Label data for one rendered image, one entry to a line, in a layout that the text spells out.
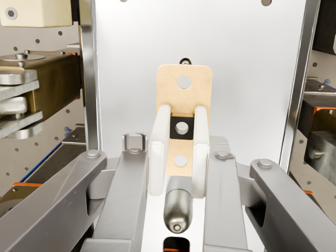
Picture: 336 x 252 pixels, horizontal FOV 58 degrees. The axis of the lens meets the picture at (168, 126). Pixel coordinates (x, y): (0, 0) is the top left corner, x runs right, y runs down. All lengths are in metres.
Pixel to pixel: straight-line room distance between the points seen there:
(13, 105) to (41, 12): 0.08
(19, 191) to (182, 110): 0.29
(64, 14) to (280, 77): 0.21
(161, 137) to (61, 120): 0.55
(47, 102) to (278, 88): 0.22
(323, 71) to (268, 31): 0.36
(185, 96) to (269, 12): 0.13
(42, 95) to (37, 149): 0.44
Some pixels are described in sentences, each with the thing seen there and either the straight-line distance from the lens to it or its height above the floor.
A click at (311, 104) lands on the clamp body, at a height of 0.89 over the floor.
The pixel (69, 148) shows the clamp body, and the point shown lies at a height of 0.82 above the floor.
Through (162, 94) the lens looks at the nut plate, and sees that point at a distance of 0.21.
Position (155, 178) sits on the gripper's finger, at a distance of 0.15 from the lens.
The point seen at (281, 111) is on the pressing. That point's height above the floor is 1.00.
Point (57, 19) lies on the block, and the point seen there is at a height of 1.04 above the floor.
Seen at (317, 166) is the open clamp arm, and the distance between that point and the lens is 0.35.
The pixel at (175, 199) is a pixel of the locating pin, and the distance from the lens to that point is 0.33.
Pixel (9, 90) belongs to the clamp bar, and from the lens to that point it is 0.26.
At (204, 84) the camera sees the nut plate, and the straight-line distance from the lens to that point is 0.21.
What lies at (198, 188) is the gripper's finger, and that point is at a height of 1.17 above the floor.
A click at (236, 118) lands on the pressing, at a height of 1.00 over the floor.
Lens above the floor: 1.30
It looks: 70 degrees down
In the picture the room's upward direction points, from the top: 168 degrees counter-clockwise
